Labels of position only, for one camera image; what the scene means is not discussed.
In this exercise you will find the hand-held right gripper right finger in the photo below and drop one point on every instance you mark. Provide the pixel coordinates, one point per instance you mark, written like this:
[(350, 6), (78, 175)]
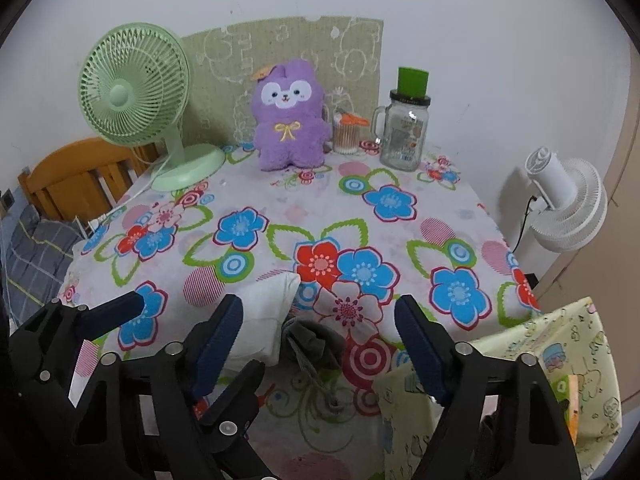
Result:
[(420, 350)]

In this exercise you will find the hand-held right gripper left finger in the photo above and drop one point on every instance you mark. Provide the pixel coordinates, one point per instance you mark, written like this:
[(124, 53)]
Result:
[(215, 350)]

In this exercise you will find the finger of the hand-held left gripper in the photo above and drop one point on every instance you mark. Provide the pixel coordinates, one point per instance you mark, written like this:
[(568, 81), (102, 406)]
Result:
[(112, 312), (237, 400)]

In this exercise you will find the white sock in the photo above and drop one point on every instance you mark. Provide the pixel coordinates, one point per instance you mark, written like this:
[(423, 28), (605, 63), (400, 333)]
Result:
[(270, 305)]

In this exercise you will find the grey sock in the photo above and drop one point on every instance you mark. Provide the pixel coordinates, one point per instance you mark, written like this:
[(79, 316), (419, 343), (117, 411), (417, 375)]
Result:
[(310, 345)]

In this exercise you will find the yellow-green cartoon storage box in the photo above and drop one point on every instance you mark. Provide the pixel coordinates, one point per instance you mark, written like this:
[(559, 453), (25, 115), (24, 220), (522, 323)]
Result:
[(550, 340)]

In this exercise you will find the grey plaid bedding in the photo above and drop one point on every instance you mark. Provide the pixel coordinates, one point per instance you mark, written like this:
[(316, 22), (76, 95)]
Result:
[(35, 260)]

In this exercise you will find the orange wooden chair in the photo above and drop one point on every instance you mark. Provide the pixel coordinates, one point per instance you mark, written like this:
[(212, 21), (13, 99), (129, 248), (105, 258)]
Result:
[(65, 170)]

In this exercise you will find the orange green tissue pack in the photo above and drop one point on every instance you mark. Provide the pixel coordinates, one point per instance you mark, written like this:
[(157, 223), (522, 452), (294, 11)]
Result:
[(572, 405)]

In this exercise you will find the floral tablecloth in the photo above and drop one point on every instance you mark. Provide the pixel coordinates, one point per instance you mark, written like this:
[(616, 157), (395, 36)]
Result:
[(280, 200)]

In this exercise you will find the white standing fan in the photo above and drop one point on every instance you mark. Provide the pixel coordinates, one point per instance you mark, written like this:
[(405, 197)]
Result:
[(570, 210)]

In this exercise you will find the glass mug jar green lid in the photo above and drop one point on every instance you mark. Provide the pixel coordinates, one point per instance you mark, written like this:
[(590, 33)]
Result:
[(402, 140)]

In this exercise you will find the purple plush bunny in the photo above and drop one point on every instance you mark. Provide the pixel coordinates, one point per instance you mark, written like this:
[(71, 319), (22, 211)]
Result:
[(287, 145)]

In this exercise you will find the green desk fan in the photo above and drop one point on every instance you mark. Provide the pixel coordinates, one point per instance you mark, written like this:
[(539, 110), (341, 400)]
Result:
[(125, 95)]

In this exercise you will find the cotton swab jar orange lid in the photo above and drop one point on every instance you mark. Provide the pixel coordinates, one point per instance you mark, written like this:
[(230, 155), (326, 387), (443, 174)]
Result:
[(346, 137)]

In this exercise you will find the wall socket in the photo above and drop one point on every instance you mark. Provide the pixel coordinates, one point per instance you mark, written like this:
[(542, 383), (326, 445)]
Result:
[(7, 201)]

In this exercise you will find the green patterned wall mat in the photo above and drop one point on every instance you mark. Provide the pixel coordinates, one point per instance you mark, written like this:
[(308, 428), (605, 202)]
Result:
[(225, 70)]

